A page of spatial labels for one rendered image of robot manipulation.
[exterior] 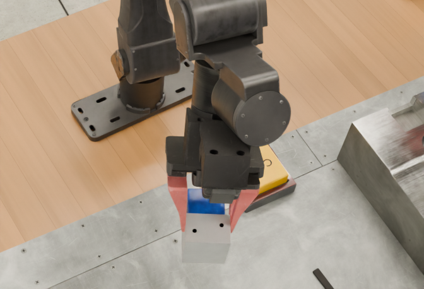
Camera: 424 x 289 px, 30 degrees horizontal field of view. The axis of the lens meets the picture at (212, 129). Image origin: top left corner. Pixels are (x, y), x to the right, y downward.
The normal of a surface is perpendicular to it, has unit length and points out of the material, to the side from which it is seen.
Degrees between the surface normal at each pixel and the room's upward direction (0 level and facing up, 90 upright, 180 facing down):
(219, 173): 61
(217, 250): 92
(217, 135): 29
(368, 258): 0
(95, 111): 0
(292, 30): 0
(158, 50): 71
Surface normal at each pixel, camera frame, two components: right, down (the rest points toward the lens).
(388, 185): -0.86, 0.35
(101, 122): 0.11, -0.58
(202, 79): -0.63, 0.29
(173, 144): 0.08, -0.90
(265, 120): 0.38, 0.43
